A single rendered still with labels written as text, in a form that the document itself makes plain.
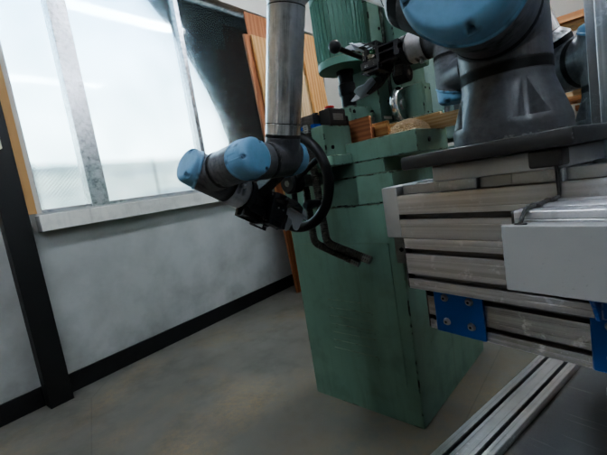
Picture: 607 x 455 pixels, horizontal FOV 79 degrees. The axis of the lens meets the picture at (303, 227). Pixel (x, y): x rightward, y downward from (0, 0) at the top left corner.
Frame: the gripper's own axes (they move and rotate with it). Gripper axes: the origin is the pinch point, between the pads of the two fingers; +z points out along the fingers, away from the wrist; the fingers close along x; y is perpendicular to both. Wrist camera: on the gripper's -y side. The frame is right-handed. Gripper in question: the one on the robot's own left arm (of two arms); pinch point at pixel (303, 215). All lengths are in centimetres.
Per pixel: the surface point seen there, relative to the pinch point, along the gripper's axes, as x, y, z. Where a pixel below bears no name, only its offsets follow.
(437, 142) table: 22.8, -30.4, 24.9
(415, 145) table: 22.1, -23.4, 13.7
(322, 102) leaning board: -139, -163, 131
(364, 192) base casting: 4.3, -14.1, 19.1
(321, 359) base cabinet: -25, 38, 49
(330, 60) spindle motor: -7, -55, 4
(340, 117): -0.1, -34.2, 7.2
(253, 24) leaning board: -143, -178, 48
